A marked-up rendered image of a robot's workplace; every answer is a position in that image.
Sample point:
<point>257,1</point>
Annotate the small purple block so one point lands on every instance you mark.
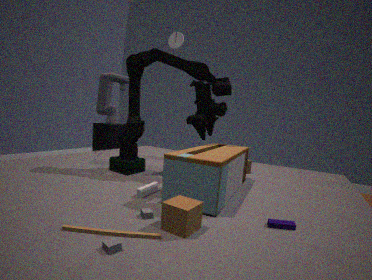
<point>289,225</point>

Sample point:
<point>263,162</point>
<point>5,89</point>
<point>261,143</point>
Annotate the long thin wooden stick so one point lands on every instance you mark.
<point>118,233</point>

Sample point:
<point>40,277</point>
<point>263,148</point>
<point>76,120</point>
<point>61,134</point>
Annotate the brown cube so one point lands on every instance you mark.
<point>248,169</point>
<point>181,216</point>

